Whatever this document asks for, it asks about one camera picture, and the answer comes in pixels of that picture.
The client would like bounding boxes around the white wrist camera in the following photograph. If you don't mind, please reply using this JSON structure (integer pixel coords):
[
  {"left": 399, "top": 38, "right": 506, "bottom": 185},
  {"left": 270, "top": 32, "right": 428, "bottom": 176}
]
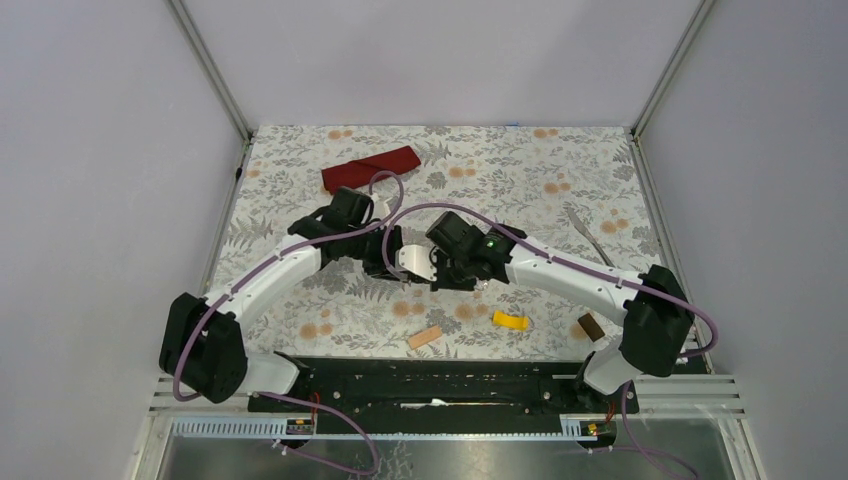
[
  {"left": 395, "top": 244, "right": 437, "bottom": 282},
  {"left": 370, "top": 194, "right": 392, "bottom": 221}
]

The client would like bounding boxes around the silver table knife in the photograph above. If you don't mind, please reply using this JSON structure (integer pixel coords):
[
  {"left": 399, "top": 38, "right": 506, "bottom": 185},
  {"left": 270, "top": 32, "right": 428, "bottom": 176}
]
[{"left": 566, "top": 207, "right": 615, "bottom": 267}]

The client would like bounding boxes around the light wooden block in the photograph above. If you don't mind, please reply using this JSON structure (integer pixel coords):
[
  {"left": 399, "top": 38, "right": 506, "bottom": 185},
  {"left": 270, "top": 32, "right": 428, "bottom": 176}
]
[{"left": 407, "top": 325, "right": 443, "bottom": 350}]

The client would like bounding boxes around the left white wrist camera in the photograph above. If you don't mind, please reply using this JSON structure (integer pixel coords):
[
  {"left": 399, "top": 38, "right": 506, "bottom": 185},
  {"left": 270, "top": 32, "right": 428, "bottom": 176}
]
[{"left": 370, "top": 194, "right": 392, "bottom": 221}]

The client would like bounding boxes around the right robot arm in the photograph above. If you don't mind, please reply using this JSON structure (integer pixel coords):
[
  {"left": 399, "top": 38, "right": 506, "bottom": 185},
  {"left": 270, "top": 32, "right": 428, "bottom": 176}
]
[{"left": 426, "top": 211, "right": 694, "bottom": 412}]

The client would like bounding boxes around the dark brown block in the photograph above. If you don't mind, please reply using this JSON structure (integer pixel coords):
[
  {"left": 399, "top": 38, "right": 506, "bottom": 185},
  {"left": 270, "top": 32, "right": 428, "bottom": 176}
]
[{"left": 577, "top": 313, "right": 606, "bottom": 342}]

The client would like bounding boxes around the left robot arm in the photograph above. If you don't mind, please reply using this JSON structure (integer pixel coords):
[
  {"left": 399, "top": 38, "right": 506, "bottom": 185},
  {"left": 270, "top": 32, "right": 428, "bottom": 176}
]
[{"left": 159, "top": 187, "right": 398, "bottom": 411}]

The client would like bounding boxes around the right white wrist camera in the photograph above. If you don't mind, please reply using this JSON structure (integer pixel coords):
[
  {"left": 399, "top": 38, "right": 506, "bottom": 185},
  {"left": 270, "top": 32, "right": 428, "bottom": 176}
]
[{"left": 395, "top": 244, "right": 437, "bottom": 282}]

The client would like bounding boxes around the yellow block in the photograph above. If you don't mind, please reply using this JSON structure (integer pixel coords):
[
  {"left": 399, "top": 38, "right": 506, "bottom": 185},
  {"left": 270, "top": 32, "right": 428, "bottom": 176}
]
[{"left": 492, "top": 311, "right": 529, "bottom": 331}]

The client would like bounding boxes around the floral patterned table mat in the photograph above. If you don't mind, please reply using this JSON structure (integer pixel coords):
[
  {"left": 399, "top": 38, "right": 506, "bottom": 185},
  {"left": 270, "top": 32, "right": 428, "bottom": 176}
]
[{"left": 210, "top": 125, "right": 661, "bottom": 361}]

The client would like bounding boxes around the dark red cloth napkin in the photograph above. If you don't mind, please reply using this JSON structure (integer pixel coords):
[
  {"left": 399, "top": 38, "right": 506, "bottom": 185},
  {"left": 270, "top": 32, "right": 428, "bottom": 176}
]
[{"left": 321, "top": 146, "right": 421, "bottom": 194}]

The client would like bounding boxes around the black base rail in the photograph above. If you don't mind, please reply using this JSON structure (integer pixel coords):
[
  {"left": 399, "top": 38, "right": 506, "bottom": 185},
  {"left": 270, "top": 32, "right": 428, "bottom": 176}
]
[{"left": 289, "top": 357, "right": 640, "bottom": 435}]

